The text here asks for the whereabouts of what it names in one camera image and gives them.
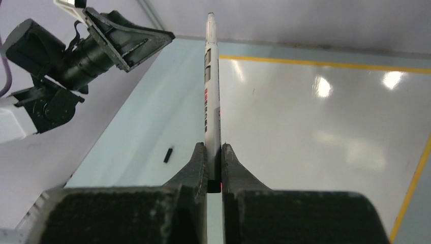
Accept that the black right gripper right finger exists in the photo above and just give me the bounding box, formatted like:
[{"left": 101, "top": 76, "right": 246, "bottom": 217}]
[{"left": 221, "top": 144, "right": 389, "bottom": 243}]

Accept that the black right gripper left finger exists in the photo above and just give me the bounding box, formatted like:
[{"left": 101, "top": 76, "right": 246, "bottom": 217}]
[{"left": 28, "top": 142, "right": 207, "bottom": 243}]

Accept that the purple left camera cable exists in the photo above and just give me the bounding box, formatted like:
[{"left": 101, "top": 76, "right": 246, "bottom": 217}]
[{"left": 0, "top": 37, "right": 13, "bottom": 98}]

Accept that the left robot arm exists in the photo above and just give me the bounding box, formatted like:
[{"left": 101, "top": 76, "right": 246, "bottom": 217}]
[{"left": 1, "top": 7, "right": 175, "bottom": 143}]

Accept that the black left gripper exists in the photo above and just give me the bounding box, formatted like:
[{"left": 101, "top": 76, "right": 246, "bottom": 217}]
[{"left": 57, "top": 7, "right": 175, "bottom": 91}]

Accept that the black marker cap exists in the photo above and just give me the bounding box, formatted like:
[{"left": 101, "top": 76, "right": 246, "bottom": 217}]
[{"left": 163, "top": 147, "right": 173, "bottom": 163}]

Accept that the yellow framed whiteboard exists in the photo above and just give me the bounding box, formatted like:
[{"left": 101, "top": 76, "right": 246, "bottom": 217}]
[{"left": 220, "top": 55, "right": 430, "bottom": 240}]

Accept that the white whiteboard marker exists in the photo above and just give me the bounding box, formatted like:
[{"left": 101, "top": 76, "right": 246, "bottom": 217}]
[{"left": 204, "top": 12, "right": 222, "bottom": 193}]

